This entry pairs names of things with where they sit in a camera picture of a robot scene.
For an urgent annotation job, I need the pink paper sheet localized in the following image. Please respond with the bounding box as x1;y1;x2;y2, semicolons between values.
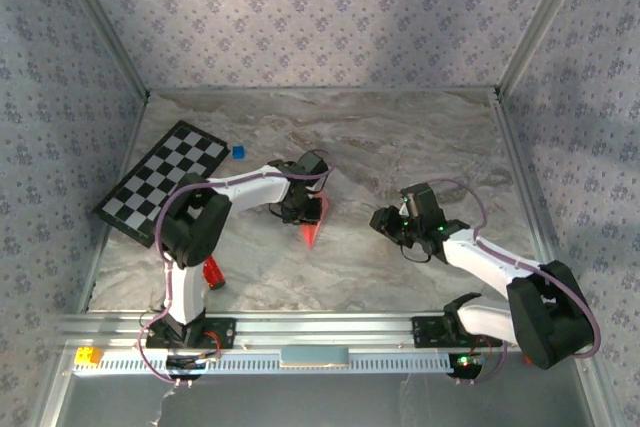
299;191;331;250

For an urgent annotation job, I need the red glitter cylinder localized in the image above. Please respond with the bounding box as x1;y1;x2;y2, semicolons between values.
202;255;227;292

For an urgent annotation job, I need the black white checkerboard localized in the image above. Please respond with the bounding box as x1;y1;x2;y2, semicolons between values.
93;119;231;249

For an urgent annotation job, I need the grey blue flat block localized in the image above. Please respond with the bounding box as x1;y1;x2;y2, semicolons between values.
279;346;350;369

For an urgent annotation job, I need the black controller board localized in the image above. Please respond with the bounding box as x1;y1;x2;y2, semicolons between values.
447;351;487;382
164;354;221;382

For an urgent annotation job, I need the yellow toy brick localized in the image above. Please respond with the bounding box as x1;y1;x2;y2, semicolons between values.
74;346;105;367

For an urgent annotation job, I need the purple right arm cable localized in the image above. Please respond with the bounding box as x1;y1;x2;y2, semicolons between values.
429;178;602;388

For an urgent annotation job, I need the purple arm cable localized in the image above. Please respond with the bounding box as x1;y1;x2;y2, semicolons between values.
429;178;602;388
135;149;334;388

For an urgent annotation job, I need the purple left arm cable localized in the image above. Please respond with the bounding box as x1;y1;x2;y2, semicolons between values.
135;149;334;388

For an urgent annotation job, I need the aluminium rear frame rail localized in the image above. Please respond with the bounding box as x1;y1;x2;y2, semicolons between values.
147;86;499;97

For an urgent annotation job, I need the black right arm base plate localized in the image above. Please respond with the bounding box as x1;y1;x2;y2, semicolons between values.
410;315;504;349

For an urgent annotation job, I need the aluminium side frame rail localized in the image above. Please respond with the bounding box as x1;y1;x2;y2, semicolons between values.
492;91;601;316

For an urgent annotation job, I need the aluminium mounting rail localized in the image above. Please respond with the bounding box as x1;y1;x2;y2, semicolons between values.
55;311;600;352

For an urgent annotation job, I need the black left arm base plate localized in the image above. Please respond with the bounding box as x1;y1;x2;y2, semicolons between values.
144;316;237;351

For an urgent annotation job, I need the slotted grey cable duct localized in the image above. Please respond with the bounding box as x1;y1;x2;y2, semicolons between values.
72;349;461;376

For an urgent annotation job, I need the aluminium corner post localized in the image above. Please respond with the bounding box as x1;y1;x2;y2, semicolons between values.
52;0;151;101
494;0;596;98

